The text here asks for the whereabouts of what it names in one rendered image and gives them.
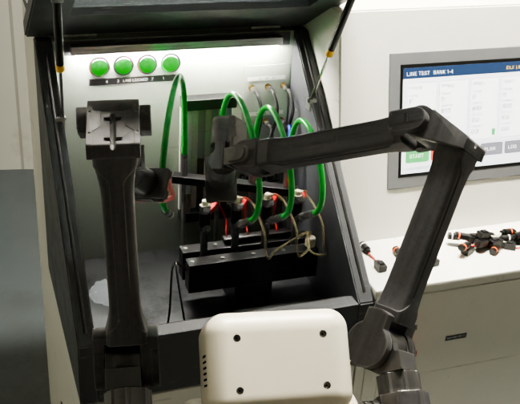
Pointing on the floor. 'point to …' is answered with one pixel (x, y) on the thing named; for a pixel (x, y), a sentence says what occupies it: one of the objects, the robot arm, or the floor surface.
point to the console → (511, 310)
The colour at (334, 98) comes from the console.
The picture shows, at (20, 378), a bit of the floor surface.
